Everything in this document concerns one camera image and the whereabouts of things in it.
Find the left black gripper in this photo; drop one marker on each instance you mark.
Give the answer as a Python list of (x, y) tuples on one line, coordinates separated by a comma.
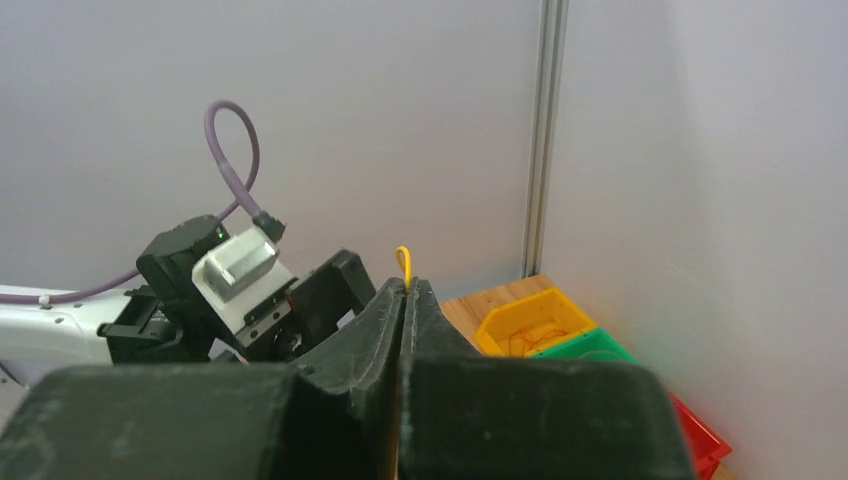
[(286, 323)]

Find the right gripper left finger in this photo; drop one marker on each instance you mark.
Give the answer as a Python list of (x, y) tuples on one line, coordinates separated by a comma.
[(329, 415)]

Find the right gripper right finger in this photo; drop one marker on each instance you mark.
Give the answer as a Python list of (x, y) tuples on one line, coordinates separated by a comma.
[(464, 415)]

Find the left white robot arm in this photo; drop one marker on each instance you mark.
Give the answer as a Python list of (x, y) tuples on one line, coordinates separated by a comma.
[(166, 320)]

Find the yellow plastic bin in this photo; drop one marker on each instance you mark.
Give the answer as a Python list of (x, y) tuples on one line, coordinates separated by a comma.
[(525, 327)]

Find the green plastic bin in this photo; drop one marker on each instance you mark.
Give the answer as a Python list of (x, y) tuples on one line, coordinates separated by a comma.
[(596, 345)]

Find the red plastic bin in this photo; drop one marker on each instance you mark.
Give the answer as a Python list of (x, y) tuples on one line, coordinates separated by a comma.
[(707, 448)]

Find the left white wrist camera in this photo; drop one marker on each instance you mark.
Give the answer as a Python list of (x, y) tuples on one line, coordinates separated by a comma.
[(242, 279)]

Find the corner aluminium post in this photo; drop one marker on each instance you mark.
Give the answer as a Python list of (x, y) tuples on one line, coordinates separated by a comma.
[(553, 25)]

